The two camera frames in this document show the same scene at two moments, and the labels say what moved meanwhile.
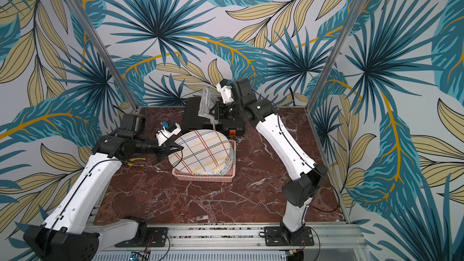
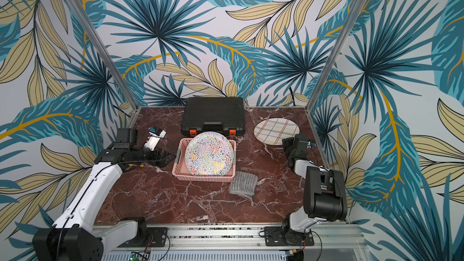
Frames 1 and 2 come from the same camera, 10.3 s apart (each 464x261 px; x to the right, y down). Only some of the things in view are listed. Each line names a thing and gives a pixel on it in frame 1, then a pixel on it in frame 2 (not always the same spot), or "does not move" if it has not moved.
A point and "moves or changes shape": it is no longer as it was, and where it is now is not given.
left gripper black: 165,149 to 163,162
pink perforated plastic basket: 186,177 does not move
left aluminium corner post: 95,38 does not move
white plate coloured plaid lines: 203,150 moves or changes shape
